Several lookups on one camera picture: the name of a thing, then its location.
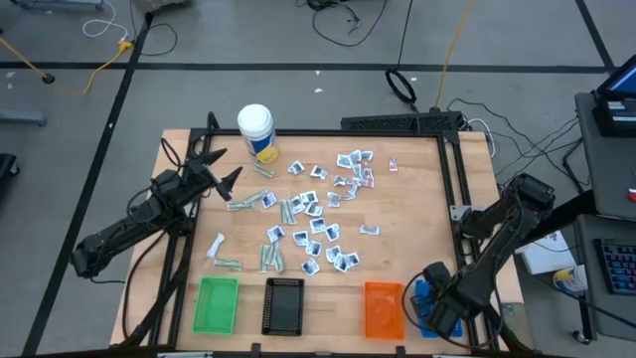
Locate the grey floor base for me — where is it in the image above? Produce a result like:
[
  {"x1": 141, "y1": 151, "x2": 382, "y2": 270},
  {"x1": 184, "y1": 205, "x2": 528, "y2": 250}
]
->
[
  {"x1": 9, "y1": 0, "x2": 106, "y2": 12},
  {"x1": 0, "y1": 108, "x2": 49, "y2": 128}
]

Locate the yellow hanging cable black end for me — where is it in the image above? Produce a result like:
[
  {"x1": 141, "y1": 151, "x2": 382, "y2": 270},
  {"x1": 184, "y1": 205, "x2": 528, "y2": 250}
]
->
[
  {"x1": 433, "y1": 0, "x2": 477, "y2": 113},
  {"x1": 0, "y1": 37, "x2": 57, "y2": 86}
]

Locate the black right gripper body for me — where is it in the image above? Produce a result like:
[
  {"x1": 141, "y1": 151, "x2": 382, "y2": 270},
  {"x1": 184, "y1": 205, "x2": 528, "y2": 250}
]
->
[{"x1": 427, "y1": 296, "x2": 466, "y2": 340}]

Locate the black tangled floor cable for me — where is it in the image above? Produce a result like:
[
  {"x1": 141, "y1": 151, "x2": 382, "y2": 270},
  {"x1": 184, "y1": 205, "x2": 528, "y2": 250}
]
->
[{"x1": 295, "y1": 0, "x2": 390, "y2": 49}]

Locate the black cable bundle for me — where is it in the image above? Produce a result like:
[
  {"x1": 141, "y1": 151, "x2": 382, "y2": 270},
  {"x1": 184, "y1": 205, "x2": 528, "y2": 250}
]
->
[{"x1": 445, "y1": 96, "x2": 585, "y2": 195}]

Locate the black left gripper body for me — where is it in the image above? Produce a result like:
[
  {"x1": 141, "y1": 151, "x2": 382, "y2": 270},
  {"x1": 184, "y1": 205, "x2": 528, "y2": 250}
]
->
[{"x1": 181, "y1": 152, "x2": 223, "y2": 198}]

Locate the black plastic basket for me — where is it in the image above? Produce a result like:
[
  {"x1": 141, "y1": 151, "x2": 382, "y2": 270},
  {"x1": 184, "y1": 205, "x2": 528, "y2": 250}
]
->
[{"x1": 260, "y1": 276, "x2": 306, "y2": 337}]

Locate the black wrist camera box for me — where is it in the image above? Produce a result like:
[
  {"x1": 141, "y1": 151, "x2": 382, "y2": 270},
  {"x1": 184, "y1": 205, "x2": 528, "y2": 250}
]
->
[
  {"x1": 421, "y1": 262, "x2": 452, "y2": 290},
  {"x1": 150, "y1": 168, "x2": 181, "y2": 198}
]

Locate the black floor object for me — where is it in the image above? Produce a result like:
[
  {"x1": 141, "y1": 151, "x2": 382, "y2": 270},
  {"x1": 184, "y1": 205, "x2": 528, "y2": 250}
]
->
[{"x1": 0, "y1": 152, "x2": 21, "y2": 181}]

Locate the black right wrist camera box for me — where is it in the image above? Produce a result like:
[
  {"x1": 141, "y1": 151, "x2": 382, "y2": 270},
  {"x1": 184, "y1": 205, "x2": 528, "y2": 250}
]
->
[{"x1": 421, "y1": 262, "x2": 452, "y2": 290}]

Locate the grey desk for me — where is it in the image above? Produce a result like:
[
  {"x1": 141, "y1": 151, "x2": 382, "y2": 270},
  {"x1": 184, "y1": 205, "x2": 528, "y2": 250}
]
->
[
  {"x1": 573, "y1": 213, "x2": 636, "y2": 343},
  {"x1": 574, "y1": 91, "x2": 636, "y2": 221}
]

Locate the black coiled cable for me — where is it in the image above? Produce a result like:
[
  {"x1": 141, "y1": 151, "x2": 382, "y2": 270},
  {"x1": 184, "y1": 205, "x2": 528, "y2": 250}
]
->
[{"x1": 385, "y1": 0, "x2": 419, "y2": 113}]

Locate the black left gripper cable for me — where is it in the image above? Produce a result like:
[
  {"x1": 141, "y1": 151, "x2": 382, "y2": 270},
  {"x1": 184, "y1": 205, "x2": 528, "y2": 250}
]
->
[{"x1": 159, "y1": 136, "x2": 184, "y2": 170}]

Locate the black floor cable loop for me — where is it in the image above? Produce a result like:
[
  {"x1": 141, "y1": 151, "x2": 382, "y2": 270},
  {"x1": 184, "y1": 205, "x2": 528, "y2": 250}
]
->
[{"x1": 129, "y1": 0, "x2": 179, "y2": 58}]

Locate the small wipes canister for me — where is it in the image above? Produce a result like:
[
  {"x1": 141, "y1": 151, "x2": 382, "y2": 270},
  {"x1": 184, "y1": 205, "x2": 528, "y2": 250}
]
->
[{"x1": 552, "y1": 265, "x2": 589, "y2": 294}]

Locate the green plastic basket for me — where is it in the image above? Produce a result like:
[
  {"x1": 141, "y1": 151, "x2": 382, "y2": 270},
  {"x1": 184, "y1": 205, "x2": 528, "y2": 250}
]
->
[{"x1": 192, "y1": 275, "x2": 240, "y2": 335}]

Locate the black desk beam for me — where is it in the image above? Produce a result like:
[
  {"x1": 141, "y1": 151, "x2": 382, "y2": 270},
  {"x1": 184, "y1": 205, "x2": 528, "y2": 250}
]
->
[{"x1": 541, "y1": 190, "x2": 600, "y2": 236}]

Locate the white floor cable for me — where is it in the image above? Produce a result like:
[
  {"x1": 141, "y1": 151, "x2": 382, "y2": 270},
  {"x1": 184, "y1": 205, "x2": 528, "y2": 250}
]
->
[{"x1": 80, "y1": 0, "x2": 131, "y2": 42}]

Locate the orange plastic basket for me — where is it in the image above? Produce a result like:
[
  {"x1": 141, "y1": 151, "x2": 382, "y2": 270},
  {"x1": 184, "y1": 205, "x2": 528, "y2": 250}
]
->
[{"x1": 363, "y1": 280, "x2": 406, "y2": 342}]

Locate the black laptop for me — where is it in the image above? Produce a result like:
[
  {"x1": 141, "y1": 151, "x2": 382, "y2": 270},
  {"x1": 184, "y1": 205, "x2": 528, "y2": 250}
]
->
[{"x1": 591, "y1": 53, "x2": 636, "y2": 139}]

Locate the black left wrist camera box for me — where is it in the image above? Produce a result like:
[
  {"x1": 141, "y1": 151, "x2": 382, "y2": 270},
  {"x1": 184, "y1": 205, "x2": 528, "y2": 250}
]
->
[{"x1": 150, "y1": 168, "x2": 181, "y2": 198}]

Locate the yellow extension cable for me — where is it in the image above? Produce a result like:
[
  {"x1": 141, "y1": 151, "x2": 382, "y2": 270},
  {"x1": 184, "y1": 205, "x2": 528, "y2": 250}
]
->
[{"x1": 57, "y1": 39, "x2": 135, "y2": 96}]

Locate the black perforated long box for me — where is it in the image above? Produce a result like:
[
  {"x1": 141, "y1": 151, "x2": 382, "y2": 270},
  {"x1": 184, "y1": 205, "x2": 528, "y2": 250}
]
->
[{"x1": 340, "y1": 110, "x2": 466, "y2": 134}]

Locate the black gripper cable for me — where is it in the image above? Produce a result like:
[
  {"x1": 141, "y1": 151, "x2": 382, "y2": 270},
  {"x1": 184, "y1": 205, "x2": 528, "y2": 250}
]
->
[
  {"x1": 159, "y1": 136, "x2": 184, "y2": 170},
  {"x1": 400, "y1": 270, "x2": 433, "y2": 344}
]

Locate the black keyboard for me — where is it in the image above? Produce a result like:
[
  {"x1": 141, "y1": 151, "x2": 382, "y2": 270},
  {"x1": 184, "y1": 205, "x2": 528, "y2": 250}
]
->
[{"x1": 592, "y1": 238, "x2": 636, "y2": 295}]

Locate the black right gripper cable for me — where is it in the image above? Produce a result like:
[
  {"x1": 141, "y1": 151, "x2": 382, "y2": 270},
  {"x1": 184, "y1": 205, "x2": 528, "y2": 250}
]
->
[{"x1": 400, "y1": 270, "x2": 433, "y2": 344}]

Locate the white box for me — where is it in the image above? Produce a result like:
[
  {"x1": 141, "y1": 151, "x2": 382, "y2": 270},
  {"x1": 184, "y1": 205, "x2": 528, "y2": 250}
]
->
[{"x1": 514, "y1": 230, "x2": 577, "y2": 276}]

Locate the white-lidded disinfectant wipes canister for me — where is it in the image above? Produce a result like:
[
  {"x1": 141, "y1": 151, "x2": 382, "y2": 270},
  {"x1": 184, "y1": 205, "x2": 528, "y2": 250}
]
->
[{"x1": 236, "y1": 102, "x2": 281, "y2": 165}]

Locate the blue plastic basket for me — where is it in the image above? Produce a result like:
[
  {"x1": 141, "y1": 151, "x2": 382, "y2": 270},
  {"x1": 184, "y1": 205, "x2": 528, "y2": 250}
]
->
[{"x1": 413, "y1": 278, "x2": 464, "y2": 340}]

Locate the silver corner bracket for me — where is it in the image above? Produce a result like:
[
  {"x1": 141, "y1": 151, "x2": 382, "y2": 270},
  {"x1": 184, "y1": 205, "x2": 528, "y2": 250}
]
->
[{"x1": 449, "y1": 204, "x2": 473, "y2": 223}]

